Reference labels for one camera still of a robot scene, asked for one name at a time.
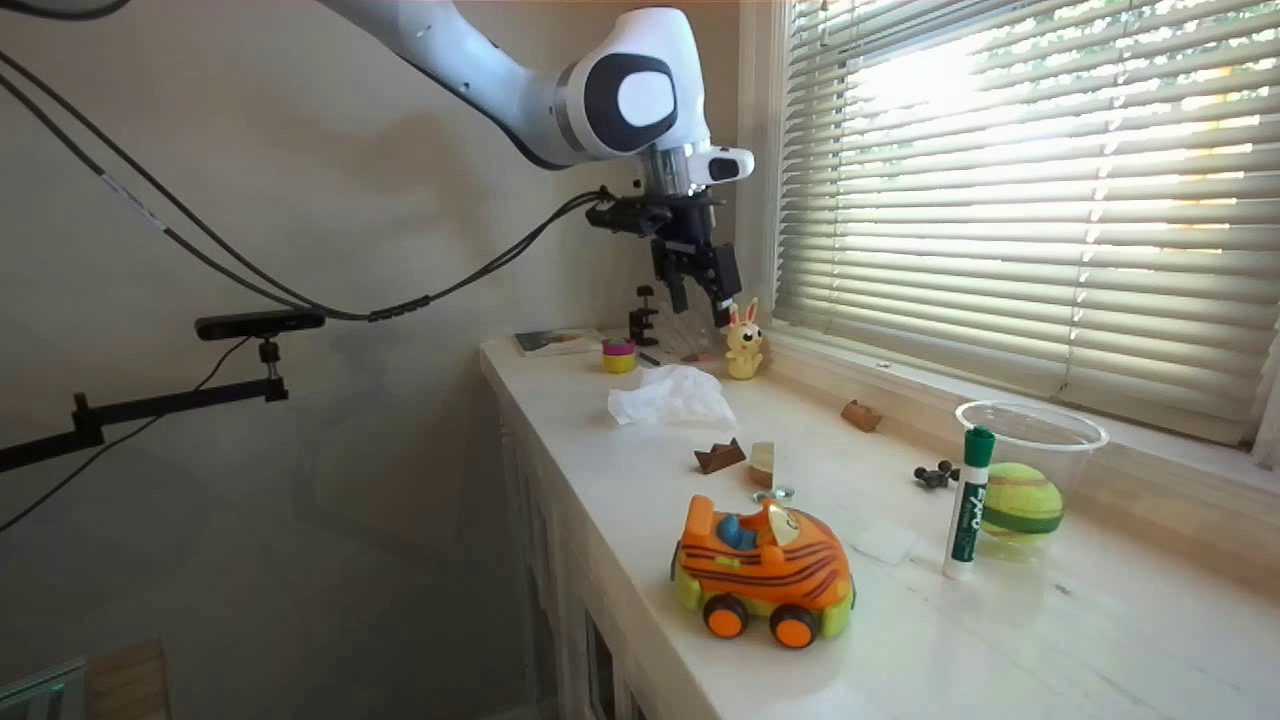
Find green white marker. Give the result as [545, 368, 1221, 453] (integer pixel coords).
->
[942, 425, 995, 571]

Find yellow pink toy cup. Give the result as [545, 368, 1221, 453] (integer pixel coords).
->
[601, 341, 636, 376]

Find brown block on sill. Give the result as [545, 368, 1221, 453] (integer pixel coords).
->
[839, 401, 884, 434]

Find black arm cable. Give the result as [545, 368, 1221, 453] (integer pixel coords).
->
[0, 45, 621, 330]

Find black camera on boom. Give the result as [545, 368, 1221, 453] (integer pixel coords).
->
[0, 305, 328, 475]

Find white paper towel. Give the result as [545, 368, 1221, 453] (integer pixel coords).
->
[609, 365, 736, 425]

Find yellow bunny toy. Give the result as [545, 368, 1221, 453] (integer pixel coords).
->
[725, 305, 769, 381]

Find white window blinds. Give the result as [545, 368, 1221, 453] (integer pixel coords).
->
[777, 0, 1280, 446]

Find clear plastic cup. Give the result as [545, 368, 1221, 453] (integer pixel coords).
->
[955, 401, 1108, 557]

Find green tennis ball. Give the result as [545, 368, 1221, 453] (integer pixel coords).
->
[982, 465, 1065, 537]

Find white cabinet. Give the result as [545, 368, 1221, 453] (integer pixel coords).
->
[479, 341, 717, 720]

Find tan wooden block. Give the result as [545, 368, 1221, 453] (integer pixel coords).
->
[747, 446, 777, 489]

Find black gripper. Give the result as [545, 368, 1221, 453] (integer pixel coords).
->
[586, 192, 738, 330]

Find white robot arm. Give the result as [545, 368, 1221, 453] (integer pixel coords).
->
[320, 0, 754, 325]

